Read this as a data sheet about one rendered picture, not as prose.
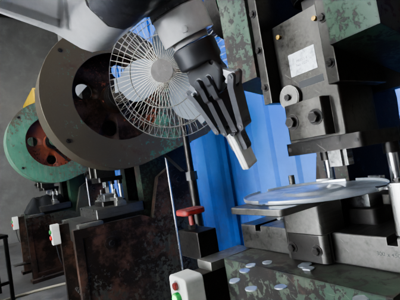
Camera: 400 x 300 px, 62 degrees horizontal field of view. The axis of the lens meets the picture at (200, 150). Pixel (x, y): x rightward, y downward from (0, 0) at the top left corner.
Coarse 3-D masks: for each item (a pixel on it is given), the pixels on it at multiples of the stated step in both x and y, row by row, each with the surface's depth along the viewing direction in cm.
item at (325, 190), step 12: (324, 180) 83; (336, 180) 81; (360, 180) 76; (372, 180) 73; (384, 180) 68; (276, 192) 78; (288, 192) 70; (300, 192) 67; (312, 192) 65; (324, 192) 64; (336, 192) 63; (348, 192) 61; (360, 192) 56; (372, 192) 57; (252, 204) 65; (264, 204) 63; (276, 204) 60; (288, 204) 59
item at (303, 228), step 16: (240, 208) 63; (256, 208) 60; (272, 208) 58; (288, 208) 56; (304, 208) 58; (320, 208) 64; (336, 208) 66; (288, 224) 70; (304, 224) 66; (320, 224) 63; (336, 224) 65; (288, 240) 70; (304, 240) 67; (320, 240) 64; (304, 256) 67; (320, 256) 64
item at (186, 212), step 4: (184, 208) 92; (188, 208) 91; (192, 208) 90; (196, 208) 89; (200, 208) 90; (204, 208) 91; (176, 212) 91; (180, 212) 89; (184, 212) 88; (188, 212) 88; (192, 212) 88; (196, 212) 89; (200, 212) 90; (184, 216) 88; (188, 216) 91; (192, 216) 91; (192, 220) 91; (192, 224) 91
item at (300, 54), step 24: (288, 24) 76; (312, 24) 71; (288, 48) 77; (312, 48) 71; (288, 72) 77; (312, 72) 72; (288, 96) 76; (312, 96) 73; (336, 96) 68; (360, 96) 71; (288, 120) 73; (312, 120) 68; (336, 120) 69; (360, 120) 70
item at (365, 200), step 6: (348, 180) 81; (378, 192) 71; (384, 192) 72; (348, 198) 72; (354, 198) 71; (360, 198) 70; (366, 198) 69; (372, 198) 69; (378, 198) 70; (342, 204) 73; (348, 204) 72; (354, 204) 71; (360, 204) 70; (366, 204) 69; (372, 204) 69
